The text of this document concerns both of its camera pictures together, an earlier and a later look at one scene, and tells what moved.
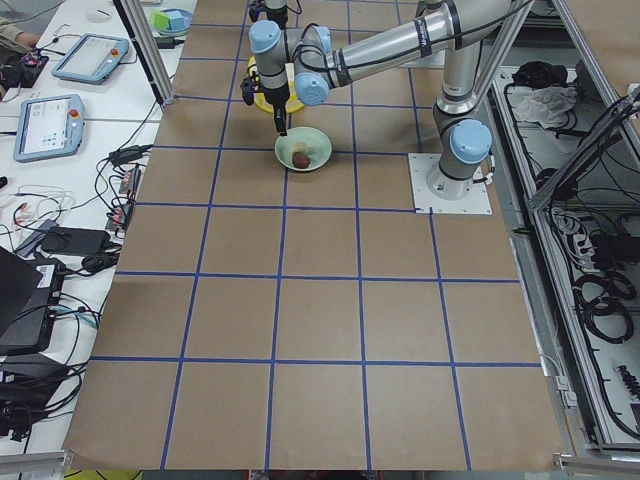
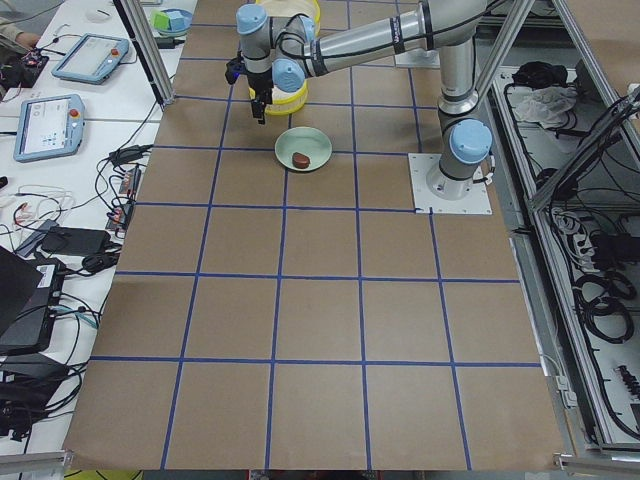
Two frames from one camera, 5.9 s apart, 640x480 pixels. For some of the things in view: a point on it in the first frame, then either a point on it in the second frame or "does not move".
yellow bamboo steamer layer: [294, 102] to [283, 8]
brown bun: [300, 160] does not move
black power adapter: [76, 241] does not move
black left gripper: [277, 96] to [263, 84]
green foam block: [161, 20] does not move
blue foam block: [178, 22] does not move
